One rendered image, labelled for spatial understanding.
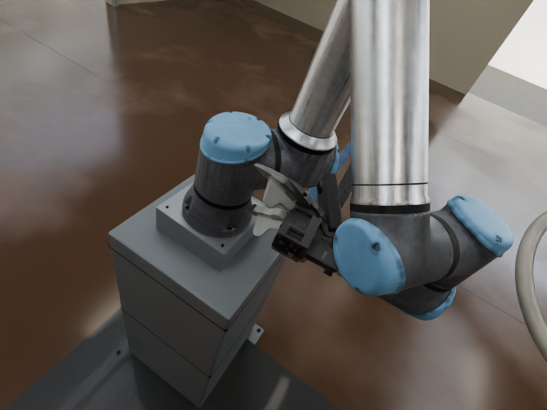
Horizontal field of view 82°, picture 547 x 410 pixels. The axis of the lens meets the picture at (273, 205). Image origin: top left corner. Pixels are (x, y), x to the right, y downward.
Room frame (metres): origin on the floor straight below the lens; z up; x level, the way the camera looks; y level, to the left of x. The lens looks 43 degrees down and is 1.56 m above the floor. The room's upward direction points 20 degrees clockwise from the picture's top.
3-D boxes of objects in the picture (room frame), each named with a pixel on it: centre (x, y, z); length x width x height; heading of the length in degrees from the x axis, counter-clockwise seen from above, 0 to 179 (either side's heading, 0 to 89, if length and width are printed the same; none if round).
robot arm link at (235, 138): (0.59, 0.12, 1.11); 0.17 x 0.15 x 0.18; 125
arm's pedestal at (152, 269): (0.59, 0.14, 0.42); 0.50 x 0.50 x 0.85; 73
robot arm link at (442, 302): (0.35, -0.25, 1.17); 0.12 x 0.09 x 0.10; 81
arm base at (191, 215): (0.59, 0.14, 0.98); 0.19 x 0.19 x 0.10
